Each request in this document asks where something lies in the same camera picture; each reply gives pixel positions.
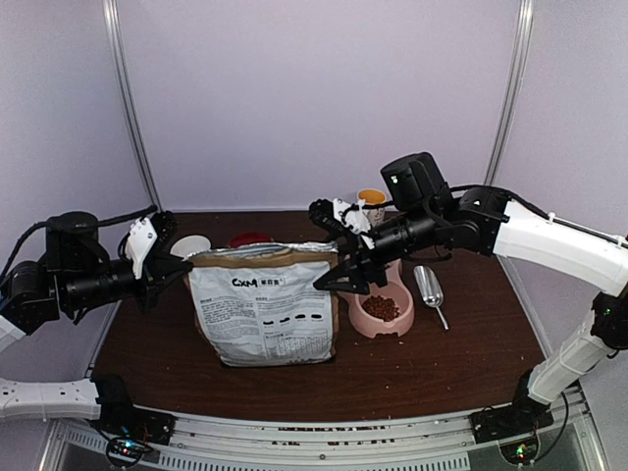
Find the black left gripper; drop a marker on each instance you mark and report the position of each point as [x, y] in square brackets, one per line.
[157, 270]

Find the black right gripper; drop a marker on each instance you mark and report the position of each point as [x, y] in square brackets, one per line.
[359, 253]

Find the pink double pet bowl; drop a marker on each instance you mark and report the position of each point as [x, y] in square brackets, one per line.
[371, 327]

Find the metal food scoop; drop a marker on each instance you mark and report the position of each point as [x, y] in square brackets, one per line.
[431, 291]

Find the brown pet food bag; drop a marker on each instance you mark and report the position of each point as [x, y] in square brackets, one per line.
[257, 305]

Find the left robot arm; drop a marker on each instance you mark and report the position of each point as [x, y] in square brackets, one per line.
[70, 265]

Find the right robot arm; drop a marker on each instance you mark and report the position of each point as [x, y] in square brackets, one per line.
[490, 221]

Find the brown kibble pet food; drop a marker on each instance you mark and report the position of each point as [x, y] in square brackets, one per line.
[380, 307]

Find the white ceramic bowl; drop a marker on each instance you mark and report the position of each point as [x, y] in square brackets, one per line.
[189, 245]

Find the floral mug yellow inside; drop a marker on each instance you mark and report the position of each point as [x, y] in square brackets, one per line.
[374, 200]

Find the small patterned cup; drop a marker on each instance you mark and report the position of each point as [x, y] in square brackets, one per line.
[248, 238]

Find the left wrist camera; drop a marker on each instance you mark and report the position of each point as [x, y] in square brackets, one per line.
[146, 235]

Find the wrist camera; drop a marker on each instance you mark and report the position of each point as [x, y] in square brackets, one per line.
[146, 235]
[338, 218]

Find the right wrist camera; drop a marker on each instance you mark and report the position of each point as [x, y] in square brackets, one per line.
[338, 218]

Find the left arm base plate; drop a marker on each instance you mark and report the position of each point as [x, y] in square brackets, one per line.
[143, 425]

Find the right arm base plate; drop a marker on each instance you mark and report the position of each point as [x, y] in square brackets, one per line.
[499, 423]

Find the left aluminium wall post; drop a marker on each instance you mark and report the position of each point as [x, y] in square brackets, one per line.
[116, 44]

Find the aluminium wall post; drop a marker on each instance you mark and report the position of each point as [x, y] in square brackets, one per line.
[519, 58]
[116, 44]

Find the aluminium front rail frame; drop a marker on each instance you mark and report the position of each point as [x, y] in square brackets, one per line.
[437, 442]

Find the right aluminium wall post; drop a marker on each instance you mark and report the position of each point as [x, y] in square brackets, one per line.
[519, 58]

